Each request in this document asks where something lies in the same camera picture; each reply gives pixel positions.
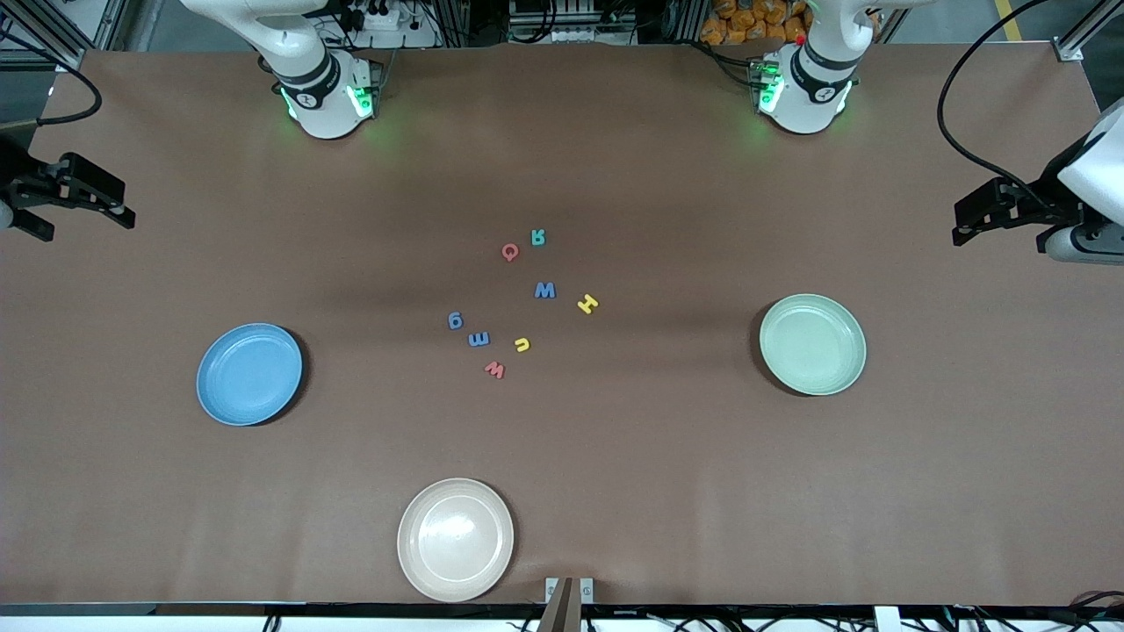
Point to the green round plate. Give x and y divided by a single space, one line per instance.
812 344

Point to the beige round plate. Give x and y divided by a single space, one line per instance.
456 540

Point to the blue foam letter W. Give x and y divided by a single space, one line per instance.
545 292

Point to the red foam letter Q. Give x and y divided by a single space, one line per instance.
504 254

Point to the blue foam letter m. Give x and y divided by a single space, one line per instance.
479 339

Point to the red foam letter w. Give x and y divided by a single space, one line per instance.
494 371

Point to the blue round plate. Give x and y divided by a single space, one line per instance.
249 375

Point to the white power strip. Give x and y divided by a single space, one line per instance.
395 35

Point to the brown table cover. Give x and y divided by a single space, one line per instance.
615 456

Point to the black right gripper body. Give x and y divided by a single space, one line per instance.
16 180

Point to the aluminium frame post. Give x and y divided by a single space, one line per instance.
68 60
1069 51

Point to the black table edge rail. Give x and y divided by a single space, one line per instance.
263 608

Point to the pile of orange packets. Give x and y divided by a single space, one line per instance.
746 22

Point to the dark equipment cabinet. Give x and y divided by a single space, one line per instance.
571 17

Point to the yellow foam letter H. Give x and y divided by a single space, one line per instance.
587 304

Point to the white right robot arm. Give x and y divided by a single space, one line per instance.
325 88

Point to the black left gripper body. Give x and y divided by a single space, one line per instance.
1045 198

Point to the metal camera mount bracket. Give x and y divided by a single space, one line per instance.
562 606

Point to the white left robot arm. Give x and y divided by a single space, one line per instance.
812 88

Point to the teal foam letter R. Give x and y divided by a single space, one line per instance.
536 235

